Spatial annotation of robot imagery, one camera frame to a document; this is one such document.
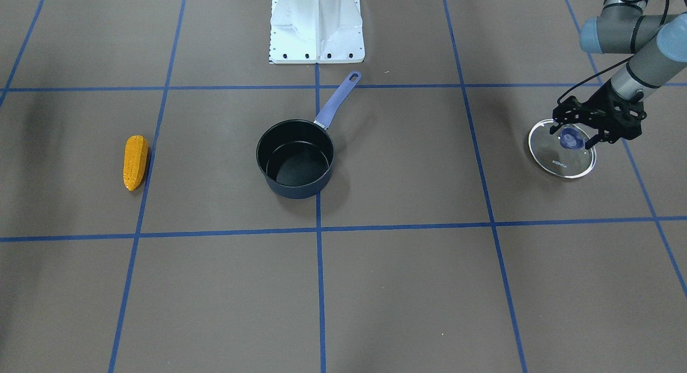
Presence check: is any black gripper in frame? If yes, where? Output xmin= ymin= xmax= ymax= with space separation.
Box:
xmin=550 ymin=82 xmax=646 ymax=150

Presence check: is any glass pot lid blue knob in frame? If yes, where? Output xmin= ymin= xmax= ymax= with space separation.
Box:
xmin=527 ymin=119 xmax=597 ymax=179

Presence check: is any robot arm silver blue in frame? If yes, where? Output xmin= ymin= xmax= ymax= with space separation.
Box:
xmin=549 ymin=0 xmax=686 ymax=150

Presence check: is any yellow corn cob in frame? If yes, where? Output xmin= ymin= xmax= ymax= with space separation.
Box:
xmin=123 ymin=134 xmax=148 ymax=192

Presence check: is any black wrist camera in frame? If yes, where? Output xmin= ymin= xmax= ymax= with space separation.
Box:
xmin=552 ymin=95 xmax=587 ymax=125

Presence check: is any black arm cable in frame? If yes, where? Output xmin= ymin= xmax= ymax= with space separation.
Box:
xmin=556 ymin=0 xmax=671 ymax=106

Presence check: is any blue saucepan with handle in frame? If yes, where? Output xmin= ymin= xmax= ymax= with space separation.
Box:
xmin=255 ymin=71 xmax=362 ymax=200

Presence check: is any white pedestal column with base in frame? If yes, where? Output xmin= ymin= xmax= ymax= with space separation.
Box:
xmin=268 ymin=0 xmax=366 ymax=64

